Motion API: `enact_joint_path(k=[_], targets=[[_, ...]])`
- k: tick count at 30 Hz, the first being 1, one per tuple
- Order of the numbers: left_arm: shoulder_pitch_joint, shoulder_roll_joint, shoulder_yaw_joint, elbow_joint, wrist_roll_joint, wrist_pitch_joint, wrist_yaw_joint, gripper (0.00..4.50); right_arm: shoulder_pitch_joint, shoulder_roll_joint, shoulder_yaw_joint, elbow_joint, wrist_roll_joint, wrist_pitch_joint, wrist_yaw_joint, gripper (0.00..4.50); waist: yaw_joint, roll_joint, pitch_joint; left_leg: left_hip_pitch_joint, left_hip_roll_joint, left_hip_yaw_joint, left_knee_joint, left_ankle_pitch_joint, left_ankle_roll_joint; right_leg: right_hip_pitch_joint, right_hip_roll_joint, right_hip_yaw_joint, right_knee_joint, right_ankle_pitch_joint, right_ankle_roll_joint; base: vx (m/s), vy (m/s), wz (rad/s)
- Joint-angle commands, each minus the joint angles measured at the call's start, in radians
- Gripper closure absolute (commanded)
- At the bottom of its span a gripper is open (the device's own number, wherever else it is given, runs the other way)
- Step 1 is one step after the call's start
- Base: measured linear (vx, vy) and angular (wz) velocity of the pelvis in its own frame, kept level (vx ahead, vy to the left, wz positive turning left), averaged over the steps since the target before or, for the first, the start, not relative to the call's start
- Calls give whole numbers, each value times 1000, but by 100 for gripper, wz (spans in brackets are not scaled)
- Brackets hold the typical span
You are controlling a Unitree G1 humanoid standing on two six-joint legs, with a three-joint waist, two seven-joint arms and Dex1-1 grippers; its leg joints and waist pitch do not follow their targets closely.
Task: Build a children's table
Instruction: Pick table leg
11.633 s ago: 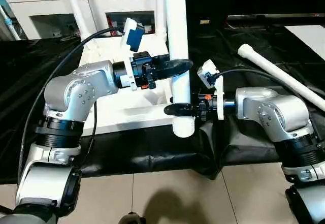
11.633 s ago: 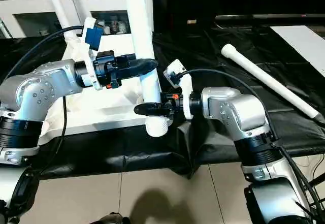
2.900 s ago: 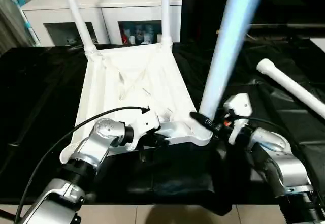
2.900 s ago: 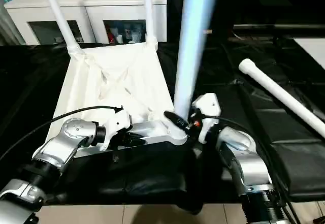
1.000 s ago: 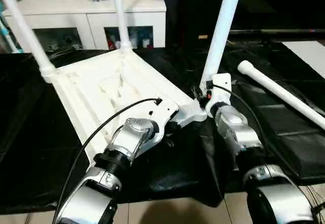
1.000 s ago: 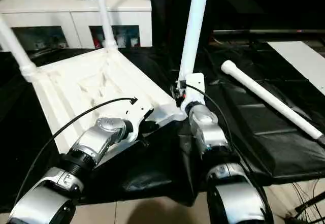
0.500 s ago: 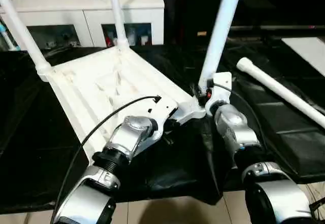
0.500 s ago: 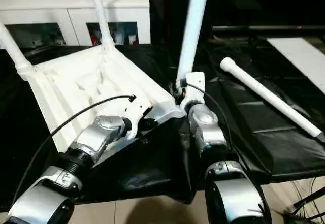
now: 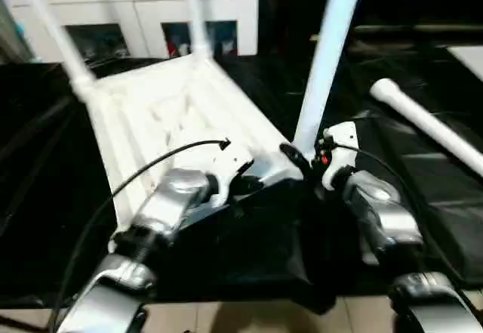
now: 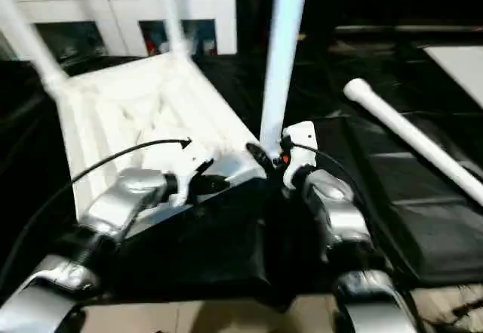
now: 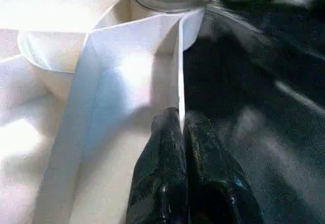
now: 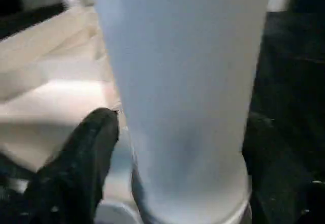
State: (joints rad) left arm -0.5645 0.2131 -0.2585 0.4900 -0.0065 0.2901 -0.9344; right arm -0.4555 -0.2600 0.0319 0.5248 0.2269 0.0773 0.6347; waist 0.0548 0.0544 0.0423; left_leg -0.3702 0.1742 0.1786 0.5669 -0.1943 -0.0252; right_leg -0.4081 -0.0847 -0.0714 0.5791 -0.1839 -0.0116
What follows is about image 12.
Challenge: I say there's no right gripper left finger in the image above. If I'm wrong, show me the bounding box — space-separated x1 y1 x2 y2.
23 107 120 224

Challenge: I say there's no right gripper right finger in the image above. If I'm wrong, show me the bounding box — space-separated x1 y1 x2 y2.
241 112 325 224

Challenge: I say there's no white plastic table top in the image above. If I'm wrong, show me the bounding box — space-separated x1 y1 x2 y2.
0 3 148 224

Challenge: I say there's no black work mat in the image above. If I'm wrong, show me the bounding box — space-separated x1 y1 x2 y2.
0 0 325 224

